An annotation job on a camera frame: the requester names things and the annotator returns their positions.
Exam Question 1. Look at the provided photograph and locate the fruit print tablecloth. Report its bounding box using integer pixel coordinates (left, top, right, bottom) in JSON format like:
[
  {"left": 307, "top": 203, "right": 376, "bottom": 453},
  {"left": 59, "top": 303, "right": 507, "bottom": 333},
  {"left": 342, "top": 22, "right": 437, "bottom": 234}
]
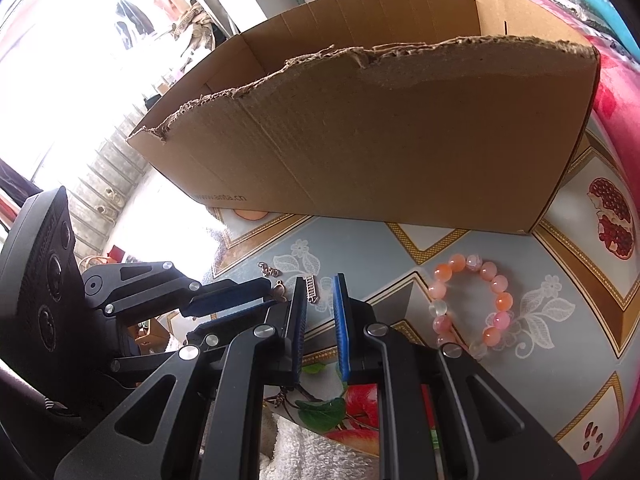
[{"left": 200, "top": 105, "right": 636, "bottom": 480}]

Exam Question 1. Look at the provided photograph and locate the white fluffy towel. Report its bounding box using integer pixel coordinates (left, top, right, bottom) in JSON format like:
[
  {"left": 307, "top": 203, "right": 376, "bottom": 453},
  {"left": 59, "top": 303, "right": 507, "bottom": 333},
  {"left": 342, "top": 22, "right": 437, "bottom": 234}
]
[{"left": 260, "top": 407, "right": 351, "bottom": 480}]

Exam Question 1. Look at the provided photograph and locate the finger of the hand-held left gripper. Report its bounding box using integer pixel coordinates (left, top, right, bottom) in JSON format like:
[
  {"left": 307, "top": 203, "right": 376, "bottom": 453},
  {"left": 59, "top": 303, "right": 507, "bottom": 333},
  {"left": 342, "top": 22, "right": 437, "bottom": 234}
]
[
  {"left": 106, "top": 302, "right": 274, "bottom": 374},
  {"left": 82, "top": 261, "right": 275, "bottom": 324}
]

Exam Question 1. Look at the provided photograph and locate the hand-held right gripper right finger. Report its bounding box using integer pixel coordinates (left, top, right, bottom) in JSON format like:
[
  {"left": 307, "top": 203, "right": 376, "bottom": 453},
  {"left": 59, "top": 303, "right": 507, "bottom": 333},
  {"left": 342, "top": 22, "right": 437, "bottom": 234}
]
[{"left": 333, "top": 273, "right": 583, "bottom": 480}]

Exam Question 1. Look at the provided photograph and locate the brown cardboard box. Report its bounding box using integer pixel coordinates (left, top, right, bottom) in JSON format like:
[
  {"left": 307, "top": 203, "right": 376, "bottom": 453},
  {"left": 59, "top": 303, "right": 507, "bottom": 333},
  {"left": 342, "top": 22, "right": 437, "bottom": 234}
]
[{"left": 126, "top": 0, "right": 601, "bottom": 235}]

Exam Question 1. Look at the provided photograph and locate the pile of clothes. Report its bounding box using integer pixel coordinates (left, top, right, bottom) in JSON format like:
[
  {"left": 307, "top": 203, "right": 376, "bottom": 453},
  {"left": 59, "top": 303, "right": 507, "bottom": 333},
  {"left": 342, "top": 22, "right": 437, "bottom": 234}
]
[{"left": 170, "top": 4, "right": 232, "bottom": 57}]

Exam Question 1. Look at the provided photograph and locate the gold chain bracelet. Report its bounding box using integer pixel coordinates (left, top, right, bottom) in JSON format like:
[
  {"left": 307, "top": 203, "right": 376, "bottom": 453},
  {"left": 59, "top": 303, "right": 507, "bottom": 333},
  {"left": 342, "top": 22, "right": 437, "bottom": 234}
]
[{"left": 257, "top": 261, "right": 321, "bottom": 307}]

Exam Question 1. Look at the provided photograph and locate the dark hanging garment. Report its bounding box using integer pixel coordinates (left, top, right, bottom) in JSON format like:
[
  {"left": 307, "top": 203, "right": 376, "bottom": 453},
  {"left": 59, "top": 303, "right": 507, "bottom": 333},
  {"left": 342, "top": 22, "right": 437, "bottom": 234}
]
[{"left": 114, "top": 0, "right": 155, "bottom": 37}]

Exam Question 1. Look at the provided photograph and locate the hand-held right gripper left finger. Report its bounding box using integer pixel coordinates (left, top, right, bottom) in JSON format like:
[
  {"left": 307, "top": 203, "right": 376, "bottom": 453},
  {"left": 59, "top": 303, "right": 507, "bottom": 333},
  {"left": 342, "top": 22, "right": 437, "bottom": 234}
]
[{"left": 54, "top": 276, "right": 307, "bottom": 480}]

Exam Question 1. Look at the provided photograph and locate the cyan cloth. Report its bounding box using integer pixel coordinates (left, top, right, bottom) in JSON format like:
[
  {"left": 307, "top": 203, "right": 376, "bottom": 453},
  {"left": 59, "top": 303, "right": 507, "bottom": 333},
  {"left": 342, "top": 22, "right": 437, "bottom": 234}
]
[{"left": 571, "top": 0, "right": 637, "bottom": 57}]

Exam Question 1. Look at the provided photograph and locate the pink orange bead bracelet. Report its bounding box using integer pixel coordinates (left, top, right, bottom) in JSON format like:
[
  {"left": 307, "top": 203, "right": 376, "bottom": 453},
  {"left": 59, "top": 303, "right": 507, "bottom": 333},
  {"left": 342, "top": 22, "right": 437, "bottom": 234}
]
[{"left": 427, "top": 254, "right": 513, "bottom": 361}]

